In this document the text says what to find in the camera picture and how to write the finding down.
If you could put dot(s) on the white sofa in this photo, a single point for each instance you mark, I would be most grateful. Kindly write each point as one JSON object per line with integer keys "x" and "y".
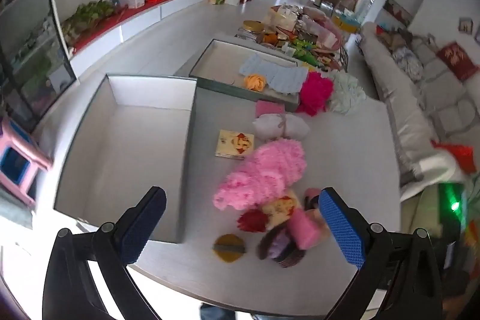
{"x": 405, "y": 110}

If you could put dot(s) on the red cushion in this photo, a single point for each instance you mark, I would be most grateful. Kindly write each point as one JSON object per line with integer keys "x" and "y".
{"x": 457, "y": 61}

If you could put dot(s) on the white cabinet with red top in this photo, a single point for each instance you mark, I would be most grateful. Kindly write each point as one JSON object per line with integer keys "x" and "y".
{"x": 142, "y": 19}

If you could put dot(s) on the orange fabric flower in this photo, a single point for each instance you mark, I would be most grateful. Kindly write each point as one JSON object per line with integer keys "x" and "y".
{"x": 255, "y": 83}

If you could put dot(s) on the white cloth bundle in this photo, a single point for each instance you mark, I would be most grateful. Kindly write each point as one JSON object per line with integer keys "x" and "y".
{"x": 270, "y": 126}

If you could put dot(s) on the framed wall picture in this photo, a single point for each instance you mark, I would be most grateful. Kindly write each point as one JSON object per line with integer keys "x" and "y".
{"x": 465, "y": 24}

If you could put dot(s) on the glass door cabinet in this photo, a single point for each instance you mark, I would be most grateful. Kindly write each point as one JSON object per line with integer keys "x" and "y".
{"x": 33, "y": 53}

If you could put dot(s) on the pink plastic stool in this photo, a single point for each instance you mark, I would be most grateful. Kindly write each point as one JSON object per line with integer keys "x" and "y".
{"x": 22, "y": 140}

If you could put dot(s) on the shallow grey tray box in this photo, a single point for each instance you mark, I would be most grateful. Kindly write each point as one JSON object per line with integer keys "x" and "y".
{"x": 221, "y": 57}

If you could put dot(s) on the yellow round pad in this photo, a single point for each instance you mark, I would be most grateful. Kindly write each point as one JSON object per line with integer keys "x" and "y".
{"x": 228, "y": 256}

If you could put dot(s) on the magenta fluffy cloth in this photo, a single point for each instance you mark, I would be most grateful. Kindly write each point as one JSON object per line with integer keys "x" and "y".
{"x": 315, "y": 93}

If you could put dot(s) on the pink fluffy cloth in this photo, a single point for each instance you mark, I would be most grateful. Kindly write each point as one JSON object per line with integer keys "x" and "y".
{"x": 262, "y": 170}

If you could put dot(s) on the jar with gold lid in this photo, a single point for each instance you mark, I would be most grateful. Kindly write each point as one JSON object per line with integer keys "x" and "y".
{"x": 253, "y": 26}

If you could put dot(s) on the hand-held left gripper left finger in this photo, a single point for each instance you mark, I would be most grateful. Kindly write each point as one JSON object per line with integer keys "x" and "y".
{"x": 144, "y": 226}

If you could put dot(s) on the pink sponge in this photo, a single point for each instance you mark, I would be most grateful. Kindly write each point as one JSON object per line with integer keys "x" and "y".
{"x": 268, "y": 108}

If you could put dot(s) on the blue white patterned cushion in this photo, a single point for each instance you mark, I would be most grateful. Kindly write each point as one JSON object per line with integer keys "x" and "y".
{"x": 408, "y": 63}

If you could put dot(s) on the red white cloth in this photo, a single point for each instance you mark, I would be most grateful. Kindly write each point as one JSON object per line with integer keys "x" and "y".
{"x": 455, "y": 158}

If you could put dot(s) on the pale green fluffy cloth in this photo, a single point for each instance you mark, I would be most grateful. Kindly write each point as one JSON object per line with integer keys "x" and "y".
{"x": 347, "y": 93}

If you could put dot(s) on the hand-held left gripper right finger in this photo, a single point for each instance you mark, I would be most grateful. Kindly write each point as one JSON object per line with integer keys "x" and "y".
{"x": 341, "y": 230}

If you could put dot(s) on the light blue padded sheet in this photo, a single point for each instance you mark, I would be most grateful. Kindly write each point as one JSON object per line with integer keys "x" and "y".
{"x": 273, "y": 72}

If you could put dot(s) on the large white storage box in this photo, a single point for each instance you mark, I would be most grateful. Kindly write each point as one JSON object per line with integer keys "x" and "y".
{"x": 131, "y": 140}

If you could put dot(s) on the dark red fabric rose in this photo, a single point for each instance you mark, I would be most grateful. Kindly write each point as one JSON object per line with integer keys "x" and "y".
{"x": 253, "y": 222}

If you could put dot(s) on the pile of snacks and packets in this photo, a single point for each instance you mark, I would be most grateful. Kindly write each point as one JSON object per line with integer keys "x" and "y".
{"x": 300, "y": 31}

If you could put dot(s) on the green potted plant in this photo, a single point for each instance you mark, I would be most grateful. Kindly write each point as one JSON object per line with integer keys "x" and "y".
{"x": 90, "y": 10}

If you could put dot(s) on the person's jeans leg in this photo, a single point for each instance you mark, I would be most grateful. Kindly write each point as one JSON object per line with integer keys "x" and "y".
{"x": 215, "y": 312}

